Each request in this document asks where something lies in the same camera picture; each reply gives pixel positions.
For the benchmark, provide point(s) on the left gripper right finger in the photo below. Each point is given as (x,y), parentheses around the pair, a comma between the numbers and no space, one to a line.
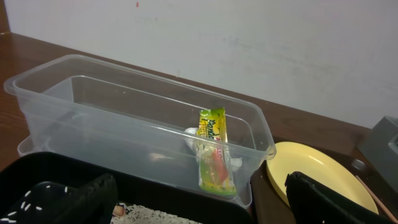
(313,202)

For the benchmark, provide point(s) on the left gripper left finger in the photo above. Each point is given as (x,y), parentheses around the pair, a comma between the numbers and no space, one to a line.
(52,203)

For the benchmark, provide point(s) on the yellow plate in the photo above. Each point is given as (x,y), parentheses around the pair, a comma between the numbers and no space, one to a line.
(292,156)

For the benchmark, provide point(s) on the green snack wrapper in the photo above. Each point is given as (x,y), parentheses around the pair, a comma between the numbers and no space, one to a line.
(215,175)

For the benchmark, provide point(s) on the black waste tray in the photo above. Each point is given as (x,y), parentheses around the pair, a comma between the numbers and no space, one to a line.
(24,173)

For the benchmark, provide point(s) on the grey dishwasher rack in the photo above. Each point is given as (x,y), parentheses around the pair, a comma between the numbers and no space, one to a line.
(380,149)

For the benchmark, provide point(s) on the clear plastic waste bin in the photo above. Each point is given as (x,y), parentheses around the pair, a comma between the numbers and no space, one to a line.
(135,122)

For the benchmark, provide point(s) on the dark brown serving tray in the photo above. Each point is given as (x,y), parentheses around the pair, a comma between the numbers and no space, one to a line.
(268,207)

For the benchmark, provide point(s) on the left wooden chopstick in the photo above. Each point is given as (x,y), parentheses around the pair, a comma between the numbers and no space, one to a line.
(378,202)

